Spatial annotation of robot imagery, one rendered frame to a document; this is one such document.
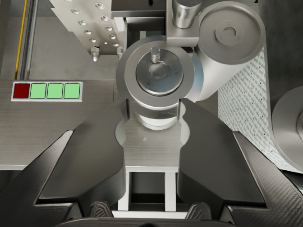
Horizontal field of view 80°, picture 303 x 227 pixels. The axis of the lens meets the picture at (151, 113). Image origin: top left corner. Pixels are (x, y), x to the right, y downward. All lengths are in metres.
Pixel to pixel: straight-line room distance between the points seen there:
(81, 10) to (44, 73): 1.72
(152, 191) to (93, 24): 0.58
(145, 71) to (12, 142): 0.59
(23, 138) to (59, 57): 1.56
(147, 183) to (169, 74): 0.49
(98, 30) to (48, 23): 1.89
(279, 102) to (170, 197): 0.43
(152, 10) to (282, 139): 0.29
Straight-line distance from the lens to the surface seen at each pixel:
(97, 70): 2.02
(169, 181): 0.64
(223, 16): 0.38
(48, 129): 0.72
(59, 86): 0.72
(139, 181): 0.71
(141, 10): 0.34
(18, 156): 0.77
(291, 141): 0.37
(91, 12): 0.56
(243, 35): 0.38
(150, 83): 0.29
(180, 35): 0.30
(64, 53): 2.23
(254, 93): 0.39
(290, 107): 0.37
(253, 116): 0.39
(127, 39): 0.36
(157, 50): 0.28
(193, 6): 0.26
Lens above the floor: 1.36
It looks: 9 degrees down
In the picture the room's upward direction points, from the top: 179 degrees counter-clockwise
